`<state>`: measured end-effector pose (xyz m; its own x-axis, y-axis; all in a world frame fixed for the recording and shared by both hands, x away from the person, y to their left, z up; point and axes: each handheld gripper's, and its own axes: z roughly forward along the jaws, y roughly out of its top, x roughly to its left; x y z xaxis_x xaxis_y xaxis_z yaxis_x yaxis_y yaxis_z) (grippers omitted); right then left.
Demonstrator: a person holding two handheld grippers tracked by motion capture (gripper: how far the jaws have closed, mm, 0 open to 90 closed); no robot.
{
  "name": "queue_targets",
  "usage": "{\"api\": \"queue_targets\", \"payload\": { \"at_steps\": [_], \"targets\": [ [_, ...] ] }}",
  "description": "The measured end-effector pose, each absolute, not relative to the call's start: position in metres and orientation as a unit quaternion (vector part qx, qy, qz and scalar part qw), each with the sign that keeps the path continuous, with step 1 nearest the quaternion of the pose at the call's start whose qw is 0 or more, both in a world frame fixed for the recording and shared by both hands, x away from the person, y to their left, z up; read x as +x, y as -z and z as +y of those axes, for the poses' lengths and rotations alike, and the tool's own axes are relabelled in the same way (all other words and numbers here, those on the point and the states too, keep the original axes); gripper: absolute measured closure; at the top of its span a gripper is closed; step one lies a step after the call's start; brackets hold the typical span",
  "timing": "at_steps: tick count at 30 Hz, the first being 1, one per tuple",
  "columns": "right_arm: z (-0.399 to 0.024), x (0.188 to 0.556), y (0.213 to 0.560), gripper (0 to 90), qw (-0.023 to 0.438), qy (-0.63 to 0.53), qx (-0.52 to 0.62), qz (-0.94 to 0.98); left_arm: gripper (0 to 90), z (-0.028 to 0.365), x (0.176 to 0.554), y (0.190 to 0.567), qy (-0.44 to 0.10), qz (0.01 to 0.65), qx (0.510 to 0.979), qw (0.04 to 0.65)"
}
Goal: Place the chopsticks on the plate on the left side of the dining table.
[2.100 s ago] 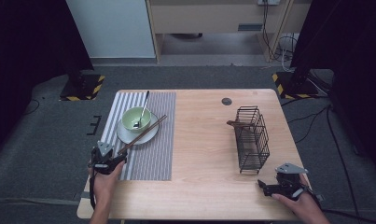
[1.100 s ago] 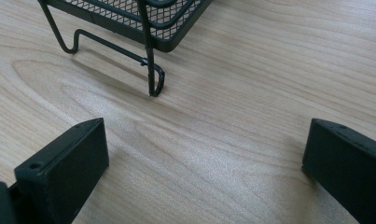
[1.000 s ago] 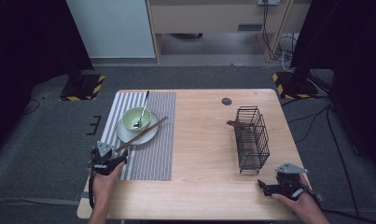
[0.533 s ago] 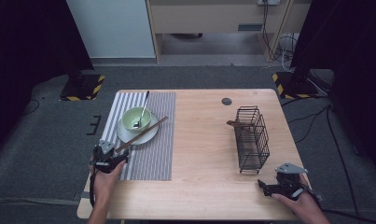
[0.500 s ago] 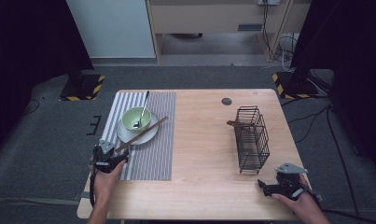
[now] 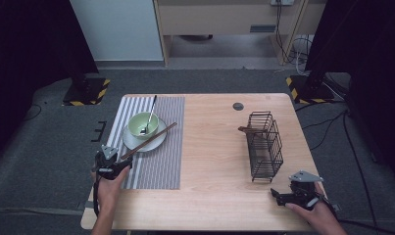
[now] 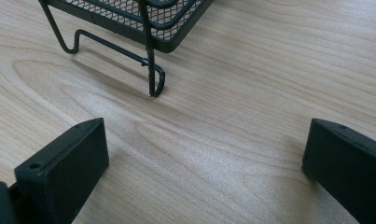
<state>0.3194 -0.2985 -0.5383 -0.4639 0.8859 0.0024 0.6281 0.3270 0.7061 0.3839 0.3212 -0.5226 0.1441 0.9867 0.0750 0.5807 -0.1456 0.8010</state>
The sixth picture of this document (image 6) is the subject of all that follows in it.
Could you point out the grey round table grommet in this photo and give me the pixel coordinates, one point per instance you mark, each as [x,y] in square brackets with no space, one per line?
[238,106]

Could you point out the white plate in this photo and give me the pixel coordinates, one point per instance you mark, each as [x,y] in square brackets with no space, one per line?
[131,142]

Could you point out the green bowl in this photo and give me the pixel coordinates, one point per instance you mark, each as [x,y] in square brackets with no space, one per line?
[136,123]

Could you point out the grey tape strip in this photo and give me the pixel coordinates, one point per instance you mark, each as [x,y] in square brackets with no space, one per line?
[87,204]

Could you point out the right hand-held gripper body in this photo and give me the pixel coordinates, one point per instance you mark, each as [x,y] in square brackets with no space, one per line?
[301,192]

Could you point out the metal spoon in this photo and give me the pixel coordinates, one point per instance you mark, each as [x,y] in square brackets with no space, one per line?
[151,112]

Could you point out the small grey tape piece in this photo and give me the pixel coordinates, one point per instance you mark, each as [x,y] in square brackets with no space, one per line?
[336,207]

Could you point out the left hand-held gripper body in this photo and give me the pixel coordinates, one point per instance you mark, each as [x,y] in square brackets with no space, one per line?
[108,166]

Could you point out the black stand base striped edge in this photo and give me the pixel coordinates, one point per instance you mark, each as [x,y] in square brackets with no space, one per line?
[87,94]
[307,94]

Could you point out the dark curtain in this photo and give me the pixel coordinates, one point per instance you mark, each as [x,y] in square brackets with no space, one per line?
[22,65]
[374,65]

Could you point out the light wooden desk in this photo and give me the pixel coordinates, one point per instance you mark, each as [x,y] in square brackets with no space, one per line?
[218,19]

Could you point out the person's right hand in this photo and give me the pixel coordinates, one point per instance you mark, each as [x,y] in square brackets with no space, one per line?
[319,213]

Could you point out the striped placemat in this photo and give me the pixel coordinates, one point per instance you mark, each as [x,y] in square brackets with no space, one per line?
[159,169]

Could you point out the white panel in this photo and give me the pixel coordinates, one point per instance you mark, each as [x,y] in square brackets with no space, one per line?
[120,29]

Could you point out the person's left hand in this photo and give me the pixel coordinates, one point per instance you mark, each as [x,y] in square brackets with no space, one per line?
[108,194]

